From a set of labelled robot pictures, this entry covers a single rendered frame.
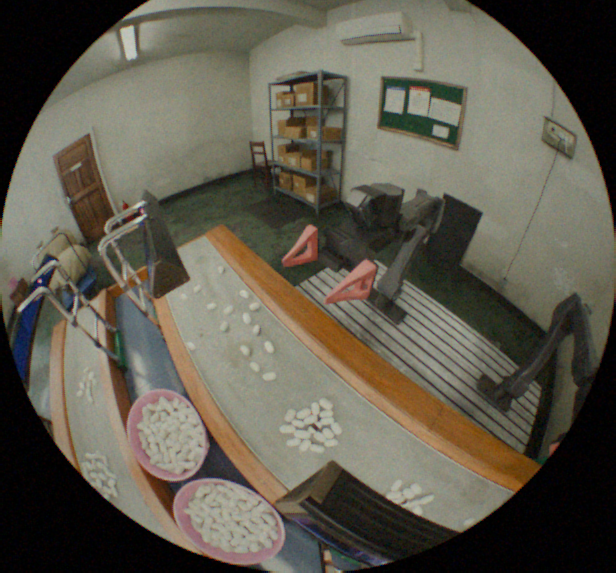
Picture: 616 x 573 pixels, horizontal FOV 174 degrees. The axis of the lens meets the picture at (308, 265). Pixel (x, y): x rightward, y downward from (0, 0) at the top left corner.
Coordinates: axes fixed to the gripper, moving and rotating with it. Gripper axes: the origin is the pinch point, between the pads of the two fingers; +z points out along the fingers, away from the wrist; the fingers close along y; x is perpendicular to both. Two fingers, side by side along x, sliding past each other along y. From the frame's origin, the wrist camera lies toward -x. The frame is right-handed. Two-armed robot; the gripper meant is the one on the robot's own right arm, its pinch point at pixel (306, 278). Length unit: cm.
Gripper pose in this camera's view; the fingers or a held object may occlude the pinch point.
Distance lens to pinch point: 29.6
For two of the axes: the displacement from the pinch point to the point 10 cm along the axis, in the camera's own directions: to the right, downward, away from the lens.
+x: 0.1, 7.4, 6.7
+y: 6.4, 5.1, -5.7
